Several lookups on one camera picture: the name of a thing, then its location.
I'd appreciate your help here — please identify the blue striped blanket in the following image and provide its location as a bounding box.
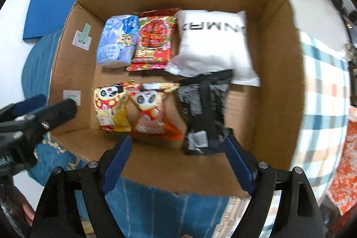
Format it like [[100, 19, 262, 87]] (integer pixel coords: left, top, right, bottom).
[[21, 29, 232, 238]]

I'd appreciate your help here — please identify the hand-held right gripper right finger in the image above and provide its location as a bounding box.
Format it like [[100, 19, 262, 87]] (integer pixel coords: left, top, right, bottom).
[[222, 134, 327, 238]]

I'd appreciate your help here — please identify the plaid blanket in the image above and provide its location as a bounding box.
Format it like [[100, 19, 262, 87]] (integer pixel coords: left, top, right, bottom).
[[223, 30, 352, 238]]

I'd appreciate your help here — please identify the cardboard box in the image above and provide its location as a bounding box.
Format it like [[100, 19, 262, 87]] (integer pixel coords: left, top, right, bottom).
[[48, 0, 306, 197]]

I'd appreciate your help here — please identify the blue foam mat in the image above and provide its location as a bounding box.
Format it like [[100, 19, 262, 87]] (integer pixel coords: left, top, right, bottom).
[[23, 0, 97, 45]]

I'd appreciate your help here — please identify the person's left hand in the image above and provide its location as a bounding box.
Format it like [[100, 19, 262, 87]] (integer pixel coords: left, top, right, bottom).
[[19, 193, 37, 227]]

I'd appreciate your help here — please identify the orange panda snack packet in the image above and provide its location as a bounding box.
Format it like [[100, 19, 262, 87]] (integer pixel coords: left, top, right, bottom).
[[127, 82, 186, 148]]

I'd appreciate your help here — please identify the light blue tissue packet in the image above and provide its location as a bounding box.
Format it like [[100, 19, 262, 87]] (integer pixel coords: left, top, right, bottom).
[[96, 14, 140, 68]]

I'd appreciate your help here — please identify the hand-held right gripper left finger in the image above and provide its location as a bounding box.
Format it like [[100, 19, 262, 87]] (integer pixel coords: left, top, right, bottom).
[[29, 134, 133, 238]]

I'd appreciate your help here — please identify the black packet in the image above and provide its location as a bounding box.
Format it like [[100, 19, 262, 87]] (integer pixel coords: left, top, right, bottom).
[[177, 69, 235, 156]]

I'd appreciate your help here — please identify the yellow panda snack packet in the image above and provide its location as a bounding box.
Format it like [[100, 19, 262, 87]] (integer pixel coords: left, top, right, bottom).
[[93, 82, 133, 132]]

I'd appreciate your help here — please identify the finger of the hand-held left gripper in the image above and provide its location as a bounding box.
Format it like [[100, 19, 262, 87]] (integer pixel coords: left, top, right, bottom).
[[0, 94, 48, 118], [17, 99, 79, 132]]

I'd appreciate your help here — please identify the red snack packet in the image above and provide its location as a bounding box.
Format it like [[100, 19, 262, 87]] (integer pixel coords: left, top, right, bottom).
[[126, 7, 181, 72]]

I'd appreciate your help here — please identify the white soft pouch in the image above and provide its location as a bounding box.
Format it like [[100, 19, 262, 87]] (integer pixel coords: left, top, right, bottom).
[[164, 9, 261, 87]]

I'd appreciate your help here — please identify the orange floral blanket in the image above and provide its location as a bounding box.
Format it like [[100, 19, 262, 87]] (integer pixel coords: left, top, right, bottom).
[[325, 104, 357, 216]]

